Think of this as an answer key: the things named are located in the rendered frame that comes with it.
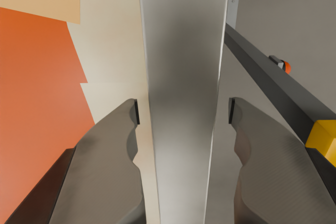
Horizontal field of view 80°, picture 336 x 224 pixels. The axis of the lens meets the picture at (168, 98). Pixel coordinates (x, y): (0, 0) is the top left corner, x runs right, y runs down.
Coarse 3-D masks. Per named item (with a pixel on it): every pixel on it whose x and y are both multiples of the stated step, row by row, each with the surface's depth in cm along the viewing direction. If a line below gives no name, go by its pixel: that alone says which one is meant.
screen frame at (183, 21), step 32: (160, 0) 9; (192, 0) 8; (224, 0) 8; (160, 32) 9; (192, 32) 9; (224, 32) 9; (160, 64) 10; (192, 64) 10; (160, 96) 11; (192, 96) 11; (160, 128) 12; (192, 128) 12; (160, 160) 13; (192, 160) 13; (160, 192) 15; (192, 192) 15
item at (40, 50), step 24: (0, 24) 13; (24, 24) 13; (48, 24) 13; (0, 48) 13; (24, 48) 13; (48, 48) 13; (72, 48) 13; (0, 72) 14; (24, 72) 14; (48, 72) 14; (72, 72) 14
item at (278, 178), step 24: (240, 120) 9; (264, 120) 9; (240, 144) 9; (264, 144) 8; (288, 144) 8; (240, 168) 7; (264, 168) 7; (288, 168) 7; (312, 168) 7; (240, 192) 6; (264, 192) 6; (288, 192) 6; (312, 192) 6; (240, 216) 6; (264, 216) 6; (288, 216) 6; (312, 216) 6
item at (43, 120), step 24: (0, 96) 15; (24, 96) 15; (48, 96) 15; (72, 96) 15; (0, 120) 16; (24, 120) 16; (48, 120) 16; (72, 120) 16; (0, 144) 18; (24, 144) 18; (48, 144) 18; (72, 144) 18; (0, 168) 20; (24, 168) 19; (48, 168) 19; (24, 192) 21; (0, 216) 24
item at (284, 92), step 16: (240, 48) 54; (256, 48) 53; (256, 64) 44; (272, 64) 43; (256, 80) 44; (272, 80) 37; (288, 80) 36; (272, 96) 37; (288, 96) 31; (304, 96) 31; (288, 112) 31; (304, 112) 28; (320, 112) 27; (304, 128) 28; (320, 128) 18; (304, 144) 28; (320, 144) 18
